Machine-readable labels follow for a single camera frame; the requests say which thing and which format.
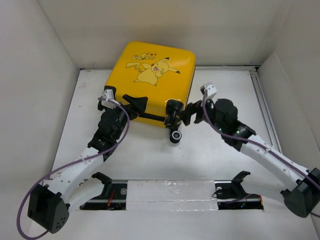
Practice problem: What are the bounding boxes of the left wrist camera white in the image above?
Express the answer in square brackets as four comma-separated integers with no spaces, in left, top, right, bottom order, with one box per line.
[101,89,115,109]

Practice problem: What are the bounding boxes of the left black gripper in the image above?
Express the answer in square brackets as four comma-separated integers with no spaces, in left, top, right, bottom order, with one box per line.
[107,95,147,141]

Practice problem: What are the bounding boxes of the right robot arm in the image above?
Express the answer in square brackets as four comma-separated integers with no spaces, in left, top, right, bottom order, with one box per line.
[179,99,320,218]

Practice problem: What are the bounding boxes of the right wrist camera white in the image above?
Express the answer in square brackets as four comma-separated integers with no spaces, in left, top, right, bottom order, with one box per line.
[200,82,218,100]

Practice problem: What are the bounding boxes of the yellow hard-shell suitcase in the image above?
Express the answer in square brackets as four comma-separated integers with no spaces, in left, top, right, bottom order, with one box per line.
[103,41,196,144]

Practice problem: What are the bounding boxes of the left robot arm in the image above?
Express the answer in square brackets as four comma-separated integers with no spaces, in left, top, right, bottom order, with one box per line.
[27,93,148,234]

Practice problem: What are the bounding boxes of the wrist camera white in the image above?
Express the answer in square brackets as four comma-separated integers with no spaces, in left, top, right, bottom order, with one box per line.
[200,82,218,100]
[101,89,115,109]

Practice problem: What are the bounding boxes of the white foam board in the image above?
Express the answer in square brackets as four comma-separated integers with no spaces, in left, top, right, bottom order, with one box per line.
[126,180,218,212]

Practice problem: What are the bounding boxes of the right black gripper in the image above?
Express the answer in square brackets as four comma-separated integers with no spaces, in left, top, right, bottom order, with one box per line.
[176,94,226,133]

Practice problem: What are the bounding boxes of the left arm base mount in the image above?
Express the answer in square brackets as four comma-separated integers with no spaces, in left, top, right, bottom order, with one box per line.
[80,172,128,211]

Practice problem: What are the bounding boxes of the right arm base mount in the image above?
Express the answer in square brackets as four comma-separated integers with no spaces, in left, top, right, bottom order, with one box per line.
[211,171,264,210]

